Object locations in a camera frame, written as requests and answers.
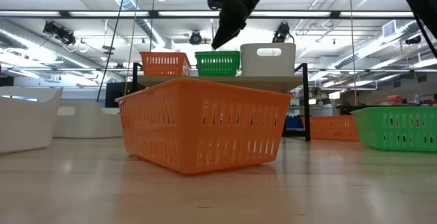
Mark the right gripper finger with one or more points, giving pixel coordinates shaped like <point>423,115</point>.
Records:
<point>232,15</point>

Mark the green plastic basket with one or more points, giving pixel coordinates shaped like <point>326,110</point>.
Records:
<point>216,68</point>
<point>396,128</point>
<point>216,52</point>

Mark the orange plastic basket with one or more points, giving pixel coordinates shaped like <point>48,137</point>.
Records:
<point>164,67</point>
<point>331,128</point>
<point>205,128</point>

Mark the white plastic bin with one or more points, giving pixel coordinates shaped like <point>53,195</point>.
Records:
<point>85,121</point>
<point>252,67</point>
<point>27,121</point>

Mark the wooden shelf black metal legs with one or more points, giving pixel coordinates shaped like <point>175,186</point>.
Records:
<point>246,80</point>

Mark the blue storage bin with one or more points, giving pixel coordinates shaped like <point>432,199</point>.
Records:
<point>293,123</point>

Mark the black cabinet box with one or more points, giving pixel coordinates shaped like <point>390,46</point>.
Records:
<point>116,94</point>

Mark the white ceiling vent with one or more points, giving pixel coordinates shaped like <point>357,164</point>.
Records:
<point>389,29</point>

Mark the black ceiling lamp cluster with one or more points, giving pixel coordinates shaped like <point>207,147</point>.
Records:
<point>59,32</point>

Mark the red object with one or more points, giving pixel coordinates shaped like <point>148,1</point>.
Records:
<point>394,98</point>

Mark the clear bottle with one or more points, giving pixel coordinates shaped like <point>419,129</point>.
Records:
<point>416,99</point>

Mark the overhead frame light bar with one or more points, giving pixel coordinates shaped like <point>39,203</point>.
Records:
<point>153,13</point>

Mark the silver ceiling air duct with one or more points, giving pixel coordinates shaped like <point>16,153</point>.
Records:
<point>143,26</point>

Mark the black ceiling camera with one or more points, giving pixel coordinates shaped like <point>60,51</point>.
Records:
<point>413,40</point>

